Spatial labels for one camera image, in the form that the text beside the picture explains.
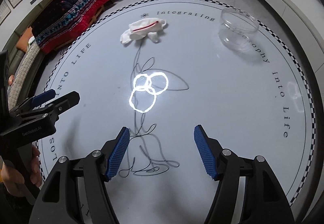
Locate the clear plastic jar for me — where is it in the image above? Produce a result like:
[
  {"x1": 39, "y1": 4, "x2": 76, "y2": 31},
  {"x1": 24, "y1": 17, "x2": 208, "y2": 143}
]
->
[{"x1": 218, "y1": 7, "x2": 260, "y2": 54}]

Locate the white quilted sofa cover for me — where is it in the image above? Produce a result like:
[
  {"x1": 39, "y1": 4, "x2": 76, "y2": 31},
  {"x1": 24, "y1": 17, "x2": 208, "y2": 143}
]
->
[{"x1": 7, "y1": 42, "x2": 42, "y2": 110}]

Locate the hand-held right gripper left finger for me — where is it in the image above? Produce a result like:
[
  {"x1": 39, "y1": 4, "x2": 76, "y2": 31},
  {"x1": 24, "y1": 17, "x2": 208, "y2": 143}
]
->
[{"x1": 29, "y1": 126, "x2": 131, "y2": 224}]

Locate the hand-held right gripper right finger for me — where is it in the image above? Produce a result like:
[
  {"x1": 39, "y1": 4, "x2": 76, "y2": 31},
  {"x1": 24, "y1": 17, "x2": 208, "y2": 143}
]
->
[{"x1": 194, "y1": 125, "x2": 295, "y2": 224}]

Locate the white cloth red stripe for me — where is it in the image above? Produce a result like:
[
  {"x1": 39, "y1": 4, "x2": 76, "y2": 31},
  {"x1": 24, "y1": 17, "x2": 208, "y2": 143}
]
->
[{"x1": 120, "y1": 19, "x2": 167, "y2": 47}]

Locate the orange cushion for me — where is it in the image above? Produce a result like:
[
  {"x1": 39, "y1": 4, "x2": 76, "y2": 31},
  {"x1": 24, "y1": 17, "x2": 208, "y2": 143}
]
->
[{"x1": 16, "y1": 29, "x2": 34, "y2": 51}]

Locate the person's left hand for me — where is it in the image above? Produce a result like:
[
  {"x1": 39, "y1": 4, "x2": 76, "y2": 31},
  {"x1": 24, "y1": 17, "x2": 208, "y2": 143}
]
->
[{"x1": 0, "y1": 144, "x2": 42, "y2": 198}]

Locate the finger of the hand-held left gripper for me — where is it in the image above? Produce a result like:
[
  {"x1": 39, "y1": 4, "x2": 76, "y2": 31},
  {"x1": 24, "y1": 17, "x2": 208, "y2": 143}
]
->
[
  {"x1": 9, "y1": 89, "x2": 56, "y2": 116},
  {"x1": 30, "y1": 91, "x2": 81, "y2": 121}
]

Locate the dark red patterned blanket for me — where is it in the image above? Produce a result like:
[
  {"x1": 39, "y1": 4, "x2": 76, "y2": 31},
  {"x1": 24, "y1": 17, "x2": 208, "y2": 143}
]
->
[{"x1": 32, "y1": 0, "x2": 113, "y2": 54}]

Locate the grey-green sofa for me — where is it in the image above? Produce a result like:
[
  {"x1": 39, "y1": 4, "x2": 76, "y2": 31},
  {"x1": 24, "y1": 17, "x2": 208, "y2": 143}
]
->
[{"x1": 0, "y1": 0, "x2": 66, "y2": 80}]

